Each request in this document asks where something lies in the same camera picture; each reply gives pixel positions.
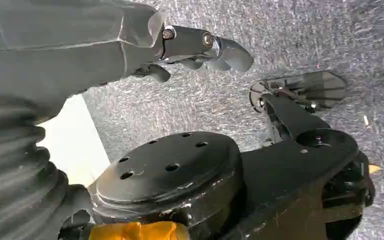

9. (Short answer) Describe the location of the pale white panel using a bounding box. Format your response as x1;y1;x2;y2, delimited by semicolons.
36;94;111;188

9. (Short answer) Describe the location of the ribbed grey left arm sleeve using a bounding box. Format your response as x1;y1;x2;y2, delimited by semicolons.
0;93;94;240

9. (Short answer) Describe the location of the black robot leg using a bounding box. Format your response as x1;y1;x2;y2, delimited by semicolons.
87;92;377;240

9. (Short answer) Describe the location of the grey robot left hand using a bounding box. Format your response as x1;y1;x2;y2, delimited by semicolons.
0;0;255;240

